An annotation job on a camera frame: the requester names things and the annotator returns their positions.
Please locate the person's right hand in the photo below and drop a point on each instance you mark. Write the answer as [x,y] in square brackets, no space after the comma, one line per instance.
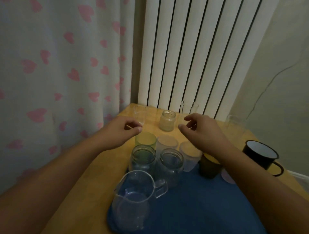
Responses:
[207,136]

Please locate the person's left hand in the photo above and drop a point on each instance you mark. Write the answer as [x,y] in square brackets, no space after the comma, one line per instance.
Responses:
[115,135]

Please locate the person's left thumb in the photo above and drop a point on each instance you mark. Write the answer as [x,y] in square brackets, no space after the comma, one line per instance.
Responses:
[134,131]

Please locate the person's right middle finger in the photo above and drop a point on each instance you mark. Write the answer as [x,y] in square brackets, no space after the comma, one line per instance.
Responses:
[192,125]

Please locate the person's right thumb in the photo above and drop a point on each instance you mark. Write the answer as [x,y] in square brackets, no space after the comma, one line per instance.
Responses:
[185,131]

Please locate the thin wooden stick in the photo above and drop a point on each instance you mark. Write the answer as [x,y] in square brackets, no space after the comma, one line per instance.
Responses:
[129,126]

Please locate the person's right forearm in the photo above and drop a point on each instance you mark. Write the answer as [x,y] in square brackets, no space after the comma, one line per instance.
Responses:
[260,188]

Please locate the person's left forearm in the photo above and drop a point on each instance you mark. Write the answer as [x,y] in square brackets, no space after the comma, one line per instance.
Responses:
[53,183]

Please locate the green glass tumbler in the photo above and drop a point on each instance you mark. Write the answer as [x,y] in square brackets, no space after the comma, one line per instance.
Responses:
[146,139]

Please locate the clear glass beaker with spout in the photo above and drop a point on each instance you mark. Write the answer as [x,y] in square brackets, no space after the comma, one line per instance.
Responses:
[189,108]

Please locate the small clear glass beaker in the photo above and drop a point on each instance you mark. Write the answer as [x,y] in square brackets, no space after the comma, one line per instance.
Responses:
[139,113]

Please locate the small cloudy glass jar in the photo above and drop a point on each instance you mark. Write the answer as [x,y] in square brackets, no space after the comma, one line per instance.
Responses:
[167,121]

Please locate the frosted glass tumbler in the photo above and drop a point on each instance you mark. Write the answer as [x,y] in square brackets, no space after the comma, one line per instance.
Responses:
[190,156]
[167,143]

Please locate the clear glass jar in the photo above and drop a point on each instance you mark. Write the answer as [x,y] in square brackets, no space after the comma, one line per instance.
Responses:
[143,158]
[170,167]

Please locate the amber glass tumbler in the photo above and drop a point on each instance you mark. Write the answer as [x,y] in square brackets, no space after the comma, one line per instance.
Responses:
[209,167]

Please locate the tall clear drinking glass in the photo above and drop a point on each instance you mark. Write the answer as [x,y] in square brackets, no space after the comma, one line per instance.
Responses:
[235,130]

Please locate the white ribbed radiator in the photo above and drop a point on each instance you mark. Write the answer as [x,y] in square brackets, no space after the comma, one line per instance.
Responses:
[193,53]

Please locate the black enamel mug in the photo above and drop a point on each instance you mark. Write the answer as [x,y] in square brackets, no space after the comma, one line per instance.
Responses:
[260,154]

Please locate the blue cloth mat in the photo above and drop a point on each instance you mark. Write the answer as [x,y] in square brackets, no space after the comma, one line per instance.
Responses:
[205,209]

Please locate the white curtain with pink hearts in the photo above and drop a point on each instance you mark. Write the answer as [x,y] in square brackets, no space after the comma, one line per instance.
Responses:
[60,84]

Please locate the white ledge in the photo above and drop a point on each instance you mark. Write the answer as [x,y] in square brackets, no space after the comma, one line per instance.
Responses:
[300,179]

